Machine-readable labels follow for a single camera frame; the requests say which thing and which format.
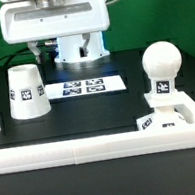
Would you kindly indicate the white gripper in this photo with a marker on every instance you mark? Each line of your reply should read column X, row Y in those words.
column 33, row 20

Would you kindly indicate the white lamp shade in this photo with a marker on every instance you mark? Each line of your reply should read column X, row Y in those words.
column 28, row 98

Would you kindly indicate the white lamp bulb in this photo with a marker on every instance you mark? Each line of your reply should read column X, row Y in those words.
column 161, row 62

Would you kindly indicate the white lamp base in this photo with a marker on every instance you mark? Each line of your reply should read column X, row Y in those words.
column 164, row 114

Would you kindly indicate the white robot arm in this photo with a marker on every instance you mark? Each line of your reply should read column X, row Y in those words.
column 68, row 50

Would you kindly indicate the white marker sheet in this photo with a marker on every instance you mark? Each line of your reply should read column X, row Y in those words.
column 85, row 87

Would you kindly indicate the white foam wall frame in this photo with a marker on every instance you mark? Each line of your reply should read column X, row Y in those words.
column 78, row 151

